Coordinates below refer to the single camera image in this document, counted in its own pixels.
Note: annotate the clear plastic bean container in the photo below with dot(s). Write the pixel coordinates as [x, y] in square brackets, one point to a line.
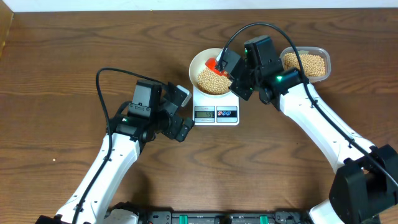
[313, 51]

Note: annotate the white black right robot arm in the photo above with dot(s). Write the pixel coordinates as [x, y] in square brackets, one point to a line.
[365, 182]

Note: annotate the yellow soybeans in container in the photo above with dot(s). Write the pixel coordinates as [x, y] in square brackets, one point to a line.
[313, 65]

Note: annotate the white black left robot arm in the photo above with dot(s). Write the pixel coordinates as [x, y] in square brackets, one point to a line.
[121, 148]

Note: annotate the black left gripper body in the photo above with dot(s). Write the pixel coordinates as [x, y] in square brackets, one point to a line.
[167, 126]

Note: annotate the red measuring scoop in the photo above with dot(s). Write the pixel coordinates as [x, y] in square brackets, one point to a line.
[211, 64]

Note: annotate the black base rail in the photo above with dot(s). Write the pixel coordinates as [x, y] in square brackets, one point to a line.
[224, 217]

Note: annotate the white round bowl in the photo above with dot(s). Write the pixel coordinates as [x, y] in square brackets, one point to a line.
[198, 64]

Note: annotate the white digital kitchen scale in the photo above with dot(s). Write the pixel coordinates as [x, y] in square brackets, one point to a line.
[215, 110]

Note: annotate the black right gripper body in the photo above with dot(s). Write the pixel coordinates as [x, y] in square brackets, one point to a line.
[245, 87]

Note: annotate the yellow soybeans in bowl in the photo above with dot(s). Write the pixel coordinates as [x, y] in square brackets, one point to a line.
[212, 83]

